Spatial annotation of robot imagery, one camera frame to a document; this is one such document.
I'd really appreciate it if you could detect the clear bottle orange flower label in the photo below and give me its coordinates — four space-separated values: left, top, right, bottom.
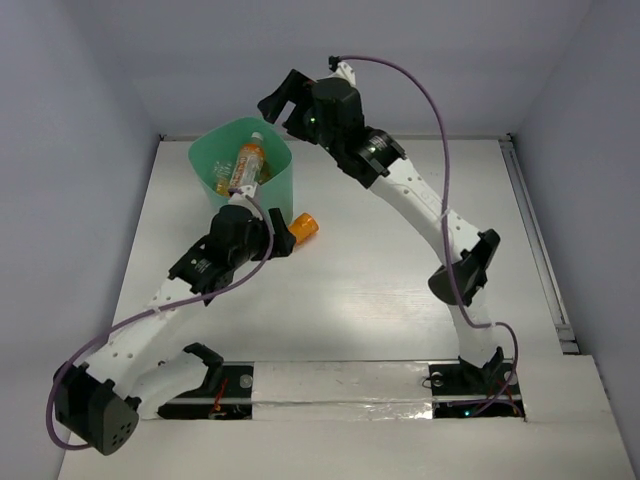
228 132 266 192

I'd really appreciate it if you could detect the clear bottle blue white cap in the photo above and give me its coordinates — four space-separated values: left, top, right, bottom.
211 161 234 191

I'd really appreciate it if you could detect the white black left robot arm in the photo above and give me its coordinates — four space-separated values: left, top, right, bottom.
45 204 296 456

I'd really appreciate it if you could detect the green plastic bin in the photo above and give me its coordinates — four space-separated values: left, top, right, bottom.
188 117 293 224

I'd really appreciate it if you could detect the silver taped base strip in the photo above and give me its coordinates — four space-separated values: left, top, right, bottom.
251 361 433 421

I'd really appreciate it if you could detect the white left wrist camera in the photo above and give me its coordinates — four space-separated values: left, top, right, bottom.
227 185 258 216

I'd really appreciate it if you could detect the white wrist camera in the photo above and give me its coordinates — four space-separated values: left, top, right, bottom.
227 185 258 216
328 56 356 87

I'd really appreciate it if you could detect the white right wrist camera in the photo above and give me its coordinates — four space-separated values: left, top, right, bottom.
328 56 356 87

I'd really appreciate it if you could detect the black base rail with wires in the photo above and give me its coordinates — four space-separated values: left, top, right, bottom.
157 362 254 420

